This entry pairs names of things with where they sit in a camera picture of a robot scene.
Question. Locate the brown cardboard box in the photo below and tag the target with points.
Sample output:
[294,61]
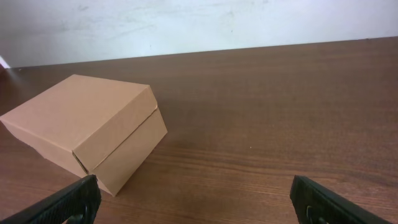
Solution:
[90,125]

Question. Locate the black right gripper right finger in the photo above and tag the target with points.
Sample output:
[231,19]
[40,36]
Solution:
[315,204]

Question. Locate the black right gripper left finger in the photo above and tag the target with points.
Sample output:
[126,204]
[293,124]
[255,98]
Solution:
[76,203]

